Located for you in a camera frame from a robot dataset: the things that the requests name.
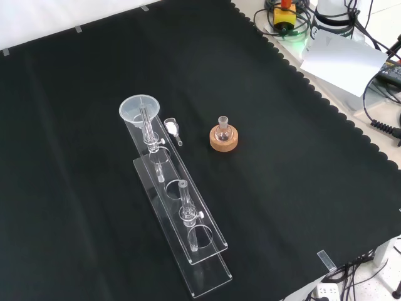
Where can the clear plastic funnel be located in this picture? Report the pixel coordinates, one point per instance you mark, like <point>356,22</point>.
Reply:
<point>131,108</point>

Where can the glass weighing funnel white powder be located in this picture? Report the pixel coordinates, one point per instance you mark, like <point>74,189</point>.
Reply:
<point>171,127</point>

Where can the clear acrylic funnel stand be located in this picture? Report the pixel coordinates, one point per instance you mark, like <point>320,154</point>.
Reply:
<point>147,175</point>

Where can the small round-bottom glass flask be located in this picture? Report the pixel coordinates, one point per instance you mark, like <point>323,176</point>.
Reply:
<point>224,133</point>

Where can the black bench cloth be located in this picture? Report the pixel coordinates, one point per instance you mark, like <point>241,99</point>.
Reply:
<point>282,156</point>

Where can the clear tape strip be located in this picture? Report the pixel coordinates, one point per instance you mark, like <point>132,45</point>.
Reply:
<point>326,260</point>
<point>144,8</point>
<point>6,52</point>
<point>78,29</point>

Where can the yellow stop button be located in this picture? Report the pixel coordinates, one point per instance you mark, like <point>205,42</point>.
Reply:
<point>283,19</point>

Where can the pale board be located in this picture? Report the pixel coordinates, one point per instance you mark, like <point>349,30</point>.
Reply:
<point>341,59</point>

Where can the white power strip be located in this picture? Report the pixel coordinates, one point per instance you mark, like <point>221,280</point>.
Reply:
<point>327,290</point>

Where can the black and yellow device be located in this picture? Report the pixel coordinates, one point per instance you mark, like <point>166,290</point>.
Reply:
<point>390,70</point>

